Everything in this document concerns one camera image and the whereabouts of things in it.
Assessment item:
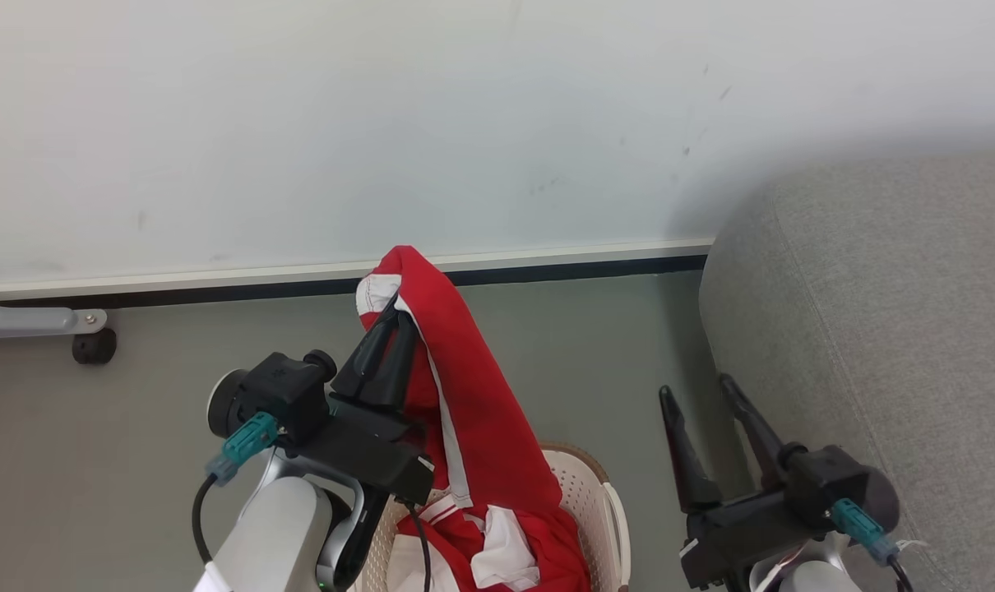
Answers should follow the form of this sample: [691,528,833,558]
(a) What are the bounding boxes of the black caster wheel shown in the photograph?
[72,327,118,365]

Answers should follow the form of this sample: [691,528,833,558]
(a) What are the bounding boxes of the teal right camera connector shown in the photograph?
[831,499,900,567]

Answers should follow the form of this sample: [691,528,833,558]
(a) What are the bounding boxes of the grey fabric sofa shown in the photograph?
[699,152,995,592]

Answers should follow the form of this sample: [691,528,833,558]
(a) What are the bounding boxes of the white and black baseboard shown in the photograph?
[0,238,716,309]

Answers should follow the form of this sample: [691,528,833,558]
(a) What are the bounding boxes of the black left camera cable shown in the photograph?
[192,475,219,564]

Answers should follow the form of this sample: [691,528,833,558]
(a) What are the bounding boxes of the cream perforated laundry basket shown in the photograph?
[349,442,632,592]

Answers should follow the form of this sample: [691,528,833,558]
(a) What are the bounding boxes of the teal camera connector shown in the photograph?
[206,411,280,486]
[831,499,900,567]

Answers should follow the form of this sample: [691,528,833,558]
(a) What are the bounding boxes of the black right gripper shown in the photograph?
[660,374,827,589]

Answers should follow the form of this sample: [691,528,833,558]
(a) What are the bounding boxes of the teal left camera connector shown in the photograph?
[206,411,280,486]

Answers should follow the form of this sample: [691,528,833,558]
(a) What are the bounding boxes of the white red wire bundle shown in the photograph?
[748,539,807,592]

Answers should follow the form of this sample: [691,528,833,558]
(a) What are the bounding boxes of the thin black left gripper cable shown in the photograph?
[399,497,433,592]

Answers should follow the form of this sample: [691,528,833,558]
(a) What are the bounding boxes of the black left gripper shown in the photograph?
[288,306,435,505]

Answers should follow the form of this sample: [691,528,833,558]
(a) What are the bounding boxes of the grey metal stand leg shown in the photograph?
[0,298,108,340]

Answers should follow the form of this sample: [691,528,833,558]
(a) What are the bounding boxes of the red garment with white trim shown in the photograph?
[356,245,590,592]

